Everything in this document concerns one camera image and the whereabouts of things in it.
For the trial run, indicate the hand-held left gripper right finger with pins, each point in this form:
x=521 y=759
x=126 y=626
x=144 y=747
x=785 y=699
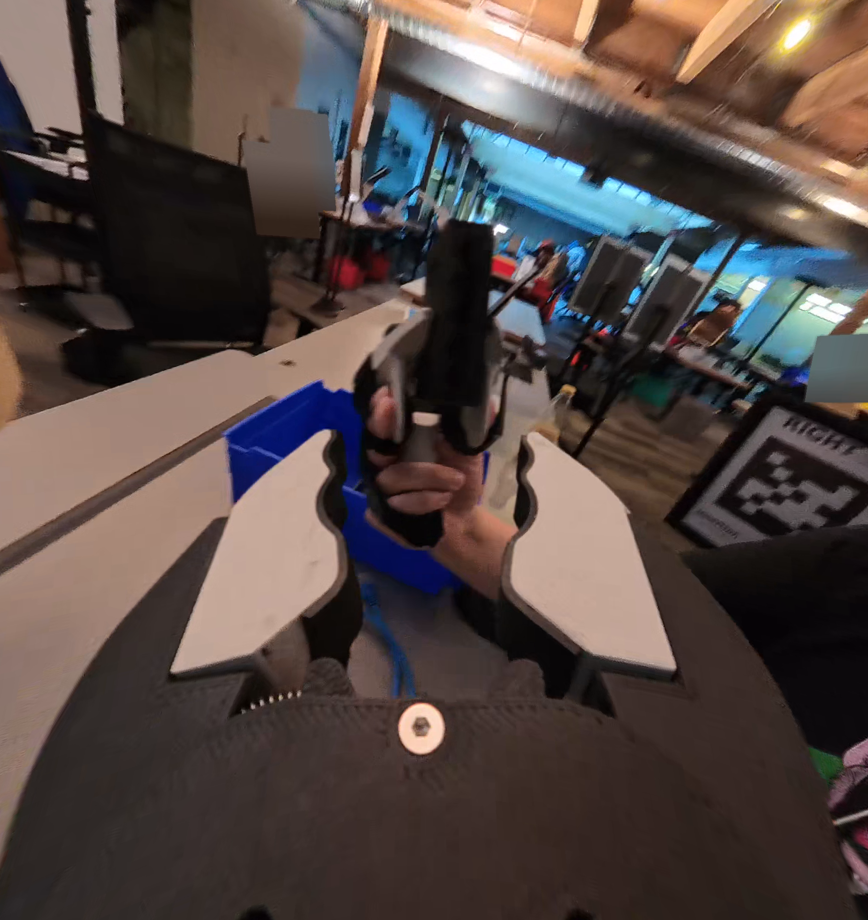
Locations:
x=585 y=575

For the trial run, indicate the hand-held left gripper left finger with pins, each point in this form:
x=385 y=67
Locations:
x=275 y=568

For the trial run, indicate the blue plastic bin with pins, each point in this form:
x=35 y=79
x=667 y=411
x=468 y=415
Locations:
x=275 y=438

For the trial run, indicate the person's right hand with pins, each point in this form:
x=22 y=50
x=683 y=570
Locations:
x=434 y=485

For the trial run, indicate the red storage bin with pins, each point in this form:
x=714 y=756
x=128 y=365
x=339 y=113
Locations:
x=351 y=272

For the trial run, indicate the grey panel on stand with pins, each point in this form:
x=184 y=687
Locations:
x=664 y=298
x=606 y=277

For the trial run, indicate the person's black t-shirt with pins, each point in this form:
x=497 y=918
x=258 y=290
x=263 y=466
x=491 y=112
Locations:
x=800 y=618

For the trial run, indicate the framed printed tag board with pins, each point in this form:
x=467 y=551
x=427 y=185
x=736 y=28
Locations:
x=786 y=481

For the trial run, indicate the black mesh office chair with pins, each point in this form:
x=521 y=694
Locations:
x=182 y=237

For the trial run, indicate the pink green patterned cloth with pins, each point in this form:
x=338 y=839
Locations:
x=865 y=783

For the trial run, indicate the ceiling lamp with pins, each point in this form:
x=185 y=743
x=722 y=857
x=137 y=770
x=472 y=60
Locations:
x=797 y=32

